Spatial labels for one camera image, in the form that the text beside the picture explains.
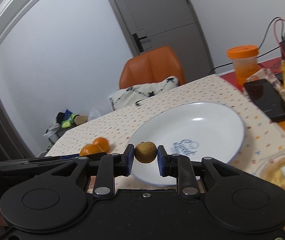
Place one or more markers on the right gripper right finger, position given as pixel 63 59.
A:
pixel 179 167

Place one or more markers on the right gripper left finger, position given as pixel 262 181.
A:
pixel 112 166

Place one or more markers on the brown longan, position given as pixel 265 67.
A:
pixel 145 152

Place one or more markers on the large orange mandarin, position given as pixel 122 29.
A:
pixel 103 143

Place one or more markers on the white blue-rimmed plate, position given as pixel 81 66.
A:
pixel 197 130

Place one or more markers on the white plastic bag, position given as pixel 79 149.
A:
pixel 94 114

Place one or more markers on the cluttered side rack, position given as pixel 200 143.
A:
pixel 64 121

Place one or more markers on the white black-patterned cushion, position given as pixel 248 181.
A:
pixel 133 94

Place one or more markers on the floral patterned tablecloth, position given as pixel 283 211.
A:
pixel 263 138

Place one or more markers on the orange leather chair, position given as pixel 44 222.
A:
pixel 152 67

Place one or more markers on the black smartphone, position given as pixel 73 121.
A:
pixel 266 98

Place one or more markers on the orange lidded plastic cup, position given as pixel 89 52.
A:
pixel 244 60

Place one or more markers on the grey door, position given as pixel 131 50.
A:
pixel 172 23

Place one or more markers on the black door handle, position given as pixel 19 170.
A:
pixel 137 41

